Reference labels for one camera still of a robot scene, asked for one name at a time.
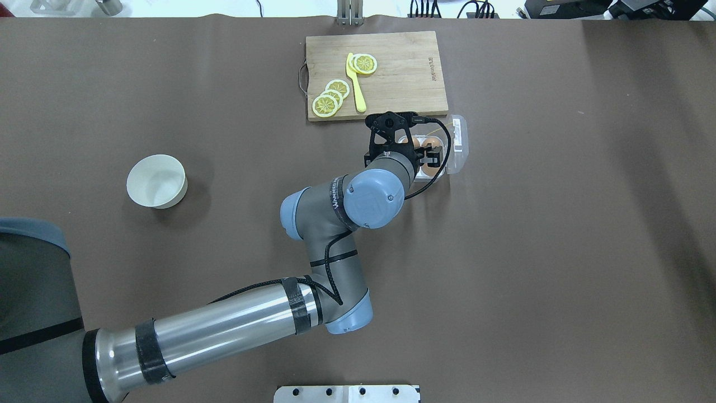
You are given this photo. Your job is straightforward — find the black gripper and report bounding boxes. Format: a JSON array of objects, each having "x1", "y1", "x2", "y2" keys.
[{"x1": 364, "y1": 140, "x2": 444, "y2": 170}]

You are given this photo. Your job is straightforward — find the brown egg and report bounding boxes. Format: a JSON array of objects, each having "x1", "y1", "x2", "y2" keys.
[
  {"x1": 419, "y1": 158, "x2": 442, "y2": 177},
  {"x1": 394, "y1": 136, "x2": 445, "y2": 153}
]

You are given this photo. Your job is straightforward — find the clear plastic egg box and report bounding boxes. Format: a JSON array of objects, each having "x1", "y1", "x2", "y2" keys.
[{"x1": 410, "y1": 114, "x2": 469, "y2": 182}]

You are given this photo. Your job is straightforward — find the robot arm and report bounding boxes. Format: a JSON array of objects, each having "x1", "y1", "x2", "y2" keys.
[{"x1": 2, "y1": 141, "x2": 424, "y2": 402}]

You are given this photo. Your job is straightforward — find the wooden cutting board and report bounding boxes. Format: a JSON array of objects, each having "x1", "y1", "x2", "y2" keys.
[{"x1": 306, "y1": 31, "x2": 449, "y2": 121}]

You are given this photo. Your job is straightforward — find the yellow toy knife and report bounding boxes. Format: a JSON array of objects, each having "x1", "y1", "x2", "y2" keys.
[{"x1": 345, "y1": 53, "x2": 368, "y2": 113}]

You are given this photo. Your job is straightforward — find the lemon slice middle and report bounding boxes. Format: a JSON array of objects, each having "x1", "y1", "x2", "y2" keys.
[{"x1": 324, "y1": 79, "x2": 351, "y2": 102}]

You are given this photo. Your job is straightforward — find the lemon slice on knife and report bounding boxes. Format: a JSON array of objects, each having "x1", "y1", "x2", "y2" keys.
[{"x1": 348, "y1": 53, "x2": 378, "y2": 76}]

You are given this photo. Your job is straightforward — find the white bowl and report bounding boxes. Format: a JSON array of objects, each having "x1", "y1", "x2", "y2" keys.
[{"x1": 126, "y1": 154, "x2": 189, "y2": 209}]

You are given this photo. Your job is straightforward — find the small metal cylinder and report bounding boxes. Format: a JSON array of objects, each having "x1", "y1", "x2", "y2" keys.
[{"x1": 96, "y1": 0, "x2": 124, "y2": 16}]

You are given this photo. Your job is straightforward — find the black camera cable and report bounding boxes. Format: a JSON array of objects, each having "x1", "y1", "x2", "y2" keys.
[{"x1": 404, "y1": 116, "x2": 453, "y2": 200}]

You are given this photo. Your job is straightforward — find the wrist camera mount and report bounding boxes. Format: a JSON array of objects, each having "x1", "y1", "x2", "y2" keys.
[{"x1": 365, "y1": 111, "x2": 430, "y2": 151}]

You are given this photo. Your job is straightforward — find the lemon slice near handle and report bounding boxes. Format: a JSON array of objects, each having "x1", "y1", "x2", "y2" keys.
[{"x1": 312, "y1": 94, "x2": 342, "y2": 118}]

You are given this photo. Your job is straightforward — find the aluminium frame post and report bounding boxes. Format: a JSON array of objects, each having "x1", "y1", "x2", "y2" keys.
[{"x1": 336, "y1": 0, "x2": 365, "y2": 26}]

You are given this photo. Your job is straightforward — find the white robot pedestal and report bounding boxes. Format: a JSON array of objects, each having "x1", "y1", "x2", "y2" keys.
[{"x1": 273, "y1": 385, "x2": 422, "y2": 402}]

